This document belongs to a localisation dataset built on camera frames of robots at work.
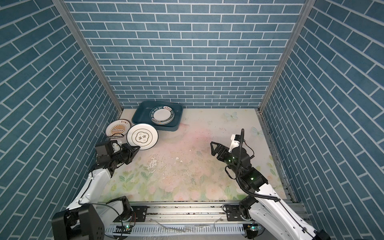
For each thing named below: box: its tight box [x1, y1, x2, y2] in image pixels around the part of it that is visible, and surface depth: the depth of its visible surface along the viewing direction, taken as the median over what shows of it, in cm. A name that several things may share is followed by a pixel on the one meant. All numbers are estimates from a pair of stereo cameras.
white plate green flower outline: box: [126, 123, 159, 151], surface depth 90 cm
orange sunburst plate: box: [105, 119, 131, 139], surface depth 110 cm
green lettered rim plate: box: [149, 105, 175, 126], surface depth 115 cm
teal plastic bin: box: [131, 100, 184, 132], surface depth 118 cm
